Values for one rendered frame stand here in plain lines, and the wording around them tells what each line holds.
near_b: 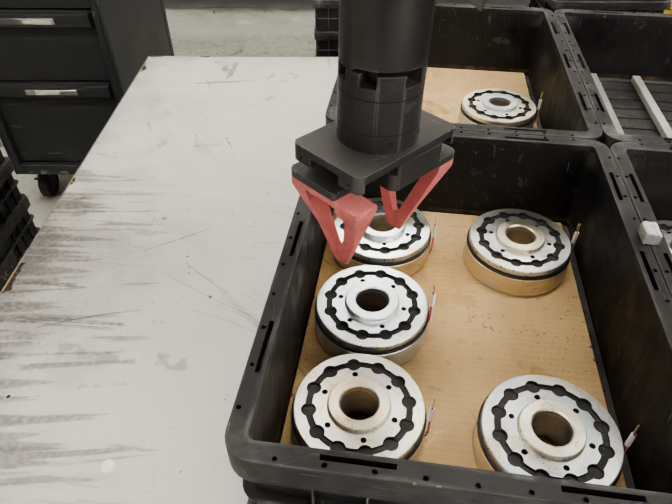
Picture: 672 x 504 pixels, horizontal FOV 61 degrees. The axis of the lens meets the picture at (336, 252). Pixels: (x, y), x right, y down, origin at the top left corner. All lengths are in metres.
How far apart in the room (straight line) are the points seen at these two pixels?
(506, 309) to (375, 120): 0.27
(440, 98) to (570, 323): 0.46
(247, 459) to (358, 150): 0.20
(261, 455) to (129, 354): 0.40
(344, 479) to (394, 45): 0.25
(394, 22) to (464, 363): 0.30
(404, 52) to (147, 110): 0.90
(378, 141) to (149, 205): 0.61
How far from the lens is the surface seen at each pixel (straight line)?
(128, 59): 2.02
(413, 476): 0.35
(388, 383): 0.46
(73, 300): 0.82
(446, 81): 0.98
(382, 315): 0.50
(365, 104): 0.37
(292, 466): 0.35
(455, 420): 0.49
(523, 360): 0.54
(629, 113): 0.97
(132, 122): 1.18
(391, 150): 0.38
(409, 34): 0.35
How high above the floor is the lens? 1.24
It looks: 42 degrees down
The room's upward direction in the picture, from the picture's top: straight up
